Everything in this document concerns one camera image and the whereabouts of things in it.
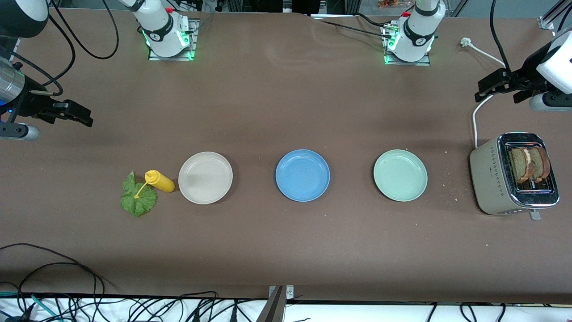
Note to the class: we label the aluminium frame rail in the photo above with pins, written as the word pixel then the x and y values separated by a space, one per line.
pixel 547 22

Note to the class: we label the blue round plate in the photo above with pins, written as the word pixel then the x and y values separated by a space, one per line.
pixel 302 175

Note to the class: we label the brown toast slice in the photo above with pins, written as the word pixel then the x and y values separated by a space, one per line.
pixel 541 163
pixel 518 164

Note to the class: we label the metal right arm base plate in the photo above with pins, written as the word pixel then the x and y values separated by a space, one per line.
pixel 190 42

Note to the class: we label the orange snack packet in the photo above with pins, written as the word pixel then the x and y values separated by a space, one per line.
pixel 389 3

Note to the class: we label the beige chrome toaster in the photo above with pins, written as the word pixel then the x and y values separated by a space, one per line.
pixel 489 179

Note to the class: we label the yellow mustard squeeze bottle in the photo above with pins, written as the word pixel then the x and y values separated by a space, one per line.
pixel 161 182

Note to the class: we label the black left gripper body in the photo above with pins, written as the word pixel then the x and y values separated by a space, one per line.
pixel 528 78

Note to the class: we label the mint green round plate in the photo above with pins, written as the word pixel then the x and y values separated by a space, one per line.
pixel 400 175

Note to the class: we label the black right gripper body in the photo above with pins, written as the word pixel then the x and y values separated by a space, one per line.
pixel 30 103

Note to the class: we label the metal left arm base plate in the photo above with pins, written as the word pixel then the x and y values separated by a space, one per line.
pixel 409 63

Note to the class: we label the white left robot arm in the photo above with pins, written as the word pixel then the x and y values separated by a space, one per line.
pixel 418 36

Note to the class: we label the beige round plate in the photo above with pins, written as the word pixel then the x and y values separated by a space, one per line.
pixel 205 178

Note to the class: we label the metal table edge bracket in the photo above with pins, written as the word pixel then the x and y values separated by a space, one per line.
pixel 273 308

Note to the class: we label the green lettuce leaf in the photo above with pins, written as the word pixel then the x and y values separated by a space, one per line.
pixel 138 205

